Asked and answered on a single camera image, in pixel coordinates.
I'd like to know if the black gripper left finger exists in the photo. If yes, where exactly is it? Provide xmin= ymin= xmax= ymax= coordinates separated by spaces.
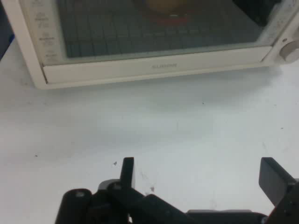
xmin=61 ymin=157 xmax=197 ymax=224

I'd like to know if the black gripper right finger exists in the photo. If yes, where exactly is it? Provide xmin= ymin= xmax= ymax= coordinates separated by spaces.
xmin=258 ymin=157 xmax=299 ymax=224

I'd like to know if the round cream oven knob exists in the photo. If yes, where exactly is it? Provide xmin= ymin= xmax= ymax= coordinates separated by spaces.
xmin=279 ymin=41 xmax=299 ymax=63

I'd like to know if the white toaster oven body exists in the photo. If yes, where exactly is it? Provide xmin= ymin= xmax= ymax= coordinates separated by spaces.
xmin=1 ymin=0 xmax=299 ymax=91

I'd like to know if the yellow round food item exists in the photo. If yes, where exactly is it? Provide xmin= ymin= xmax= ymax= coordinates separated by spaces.
xmin=143 ymin=0 xmax=186 ymax=15

